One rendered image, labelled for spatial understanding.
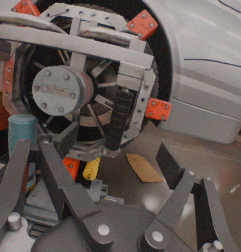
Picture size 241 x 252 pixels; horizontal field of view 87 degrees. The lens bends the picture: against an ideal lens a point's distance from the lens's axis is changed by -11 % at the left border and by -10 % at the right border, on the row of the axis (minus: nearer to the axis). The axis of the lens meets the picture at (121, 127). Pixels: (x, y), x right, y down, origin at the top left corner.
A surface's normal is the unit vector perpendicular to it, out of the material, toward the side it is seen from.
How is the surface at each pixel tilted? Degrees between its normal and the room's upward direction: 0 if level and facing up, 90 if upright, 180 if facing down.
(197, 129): 90
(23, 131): 87
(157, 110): 90
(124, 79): 90
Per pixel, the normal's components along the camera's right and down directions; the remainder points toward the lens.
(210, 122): 0.02, 0.30
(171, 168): -0.97, -0.23
